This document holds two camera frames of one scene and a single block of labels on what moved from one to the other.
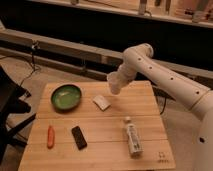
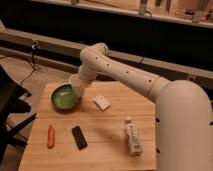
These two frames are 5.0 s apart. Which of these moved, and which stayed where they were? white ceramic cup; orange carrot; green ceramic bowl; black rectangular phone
Moved: white ceramic cup
Stayed: black rectangular phone; orange carrot; green ceramic bowl
